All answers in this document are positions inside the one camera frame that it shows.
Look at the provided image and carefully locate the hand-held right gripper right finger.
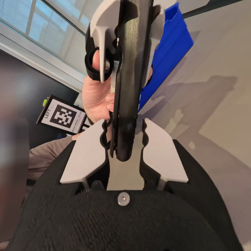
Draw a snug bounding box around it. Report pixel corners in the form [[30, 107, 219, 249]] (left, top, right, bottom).
[[139, 118, 189, 190]]

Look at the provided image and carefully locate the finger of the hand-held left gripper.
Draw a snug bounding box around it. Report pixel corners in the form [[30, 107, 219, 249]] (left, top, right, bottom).
[[90, 0, 123, 83], [141, 5, 165, 87]]

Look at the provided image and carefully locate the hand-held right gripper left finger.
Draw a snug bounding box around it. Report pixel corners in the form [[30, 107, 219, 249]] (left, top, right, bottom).
[[59, 119, 110, 188]]

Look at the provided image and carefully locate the black remote control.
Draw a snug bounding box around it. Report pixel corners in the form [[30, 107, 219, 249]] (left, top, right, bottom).
[[109, 0, 155, 162]]

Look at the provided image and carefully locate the blue plastic bin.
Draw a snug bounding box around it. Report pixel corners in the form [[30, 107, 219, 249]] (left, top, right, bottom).
[[138, 2, 194, 112]]

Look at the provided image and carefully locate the person's left hand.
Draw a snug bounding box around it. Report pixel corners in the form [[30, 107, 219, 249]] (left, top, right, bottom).
[[82, 50, 116, 123]]

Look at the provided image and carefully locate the person's taupe shirt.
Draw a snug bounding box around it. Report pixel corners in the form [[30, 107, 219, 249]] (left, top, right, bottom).
[[27, 135, 79, 180]]

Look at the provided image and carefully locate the framed checkered tag sign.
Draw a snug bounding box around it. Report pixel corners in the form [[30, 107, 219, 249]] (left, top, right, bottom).
[[36, 95, 87, 136]]

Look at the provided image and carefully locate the window with white blind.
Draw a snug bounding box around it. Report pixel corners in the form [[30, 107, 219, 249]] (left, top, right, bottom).
[[0, 0, 92, 79]]

